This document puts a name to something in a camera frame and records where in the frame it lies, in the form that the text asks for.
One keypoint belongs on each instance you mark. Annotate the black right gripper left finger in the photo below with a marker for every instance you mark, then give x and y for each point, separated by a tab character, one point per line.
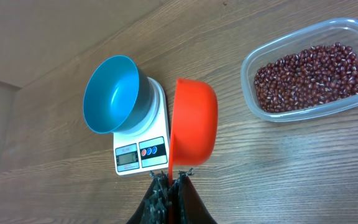
155	204

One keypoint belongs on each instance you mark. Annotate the red adzuki beans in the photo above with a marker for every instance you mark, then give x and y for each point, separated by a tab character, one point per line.
315	76

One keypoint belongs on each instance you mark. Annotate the white digital kitchen scale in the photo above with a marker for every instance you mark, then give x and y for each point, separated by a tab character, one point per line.
145	147

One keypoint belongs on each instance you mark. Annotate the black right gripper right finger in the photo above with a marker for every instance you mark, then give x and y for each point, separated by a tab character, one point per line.
187	205

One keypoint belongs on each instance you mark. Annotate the blue plastic bowl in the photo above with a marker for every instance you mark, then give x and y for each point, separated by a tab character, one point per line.
117	97

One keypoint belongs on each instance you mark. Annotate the clear plastic bean container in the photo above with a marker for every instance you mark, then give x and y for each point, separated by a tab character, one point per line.
342	30

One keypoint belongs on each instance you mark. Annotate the red plastic measuring scoop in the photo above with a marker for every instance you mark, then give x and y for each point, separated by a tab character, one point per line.
194	126

